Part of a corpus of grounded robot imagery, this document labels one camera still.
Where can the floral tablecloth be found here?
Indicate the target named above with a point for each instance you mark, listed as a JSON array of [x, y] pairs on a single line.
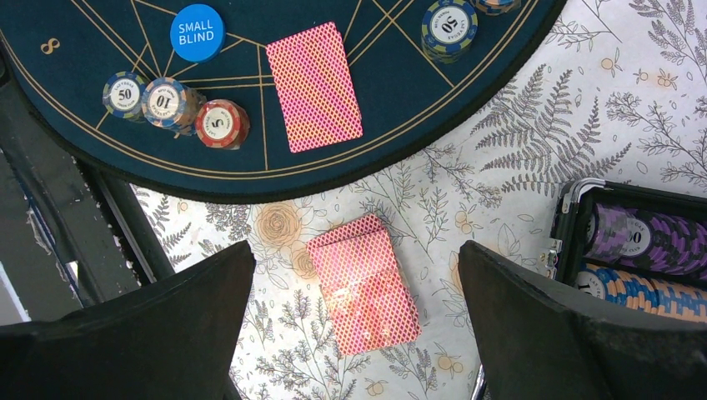
[[616, 91]]

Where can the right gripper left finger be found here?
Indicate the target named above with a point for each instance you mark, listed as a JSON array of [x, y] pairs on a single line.
[[172, 339]]

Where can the purple chip row in case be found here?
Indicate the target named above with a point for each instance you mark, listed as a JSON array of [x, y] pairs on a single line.
[[653, 241]]

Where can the round dark poker mat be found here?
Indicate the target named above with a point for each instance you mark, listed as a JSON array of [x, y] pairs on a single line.
[[62, 53]]

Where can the black aluminium chip case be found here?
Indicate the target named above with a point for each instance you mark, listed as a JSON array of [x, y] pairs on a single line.
[[565, 252]]

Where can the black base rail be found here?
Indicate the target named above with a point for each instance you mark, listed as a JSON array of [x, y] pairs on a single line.
[[71, 236]]

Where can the red playing card deck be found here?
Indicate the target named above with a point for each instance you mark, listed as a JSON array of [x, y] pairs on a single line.
[[366, 296]]

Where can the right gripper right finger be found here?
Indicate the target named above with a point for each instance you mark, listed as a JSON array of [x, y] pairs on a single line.
[[541, 339]]

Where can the dealt red cards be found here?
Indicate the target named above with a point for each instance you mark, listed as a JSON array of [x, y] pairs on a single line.
[[315, 89]]

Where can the blue small blind button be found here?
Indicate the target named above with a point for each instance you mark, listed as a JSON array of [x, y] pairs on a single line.
[[197, 33]]

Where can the blue yellow fifty chip stack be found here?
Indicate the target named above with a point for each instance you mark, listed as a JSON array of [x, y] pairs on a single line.
[[447, 30]]

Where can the red white chip stack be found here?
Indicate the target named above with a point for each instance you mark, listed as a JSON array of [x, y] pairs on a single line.
[[222, 124]]

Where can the blue ten chip stack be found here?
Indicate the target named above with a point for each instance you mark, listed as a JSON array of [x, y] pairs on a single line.
[[171, 105]]

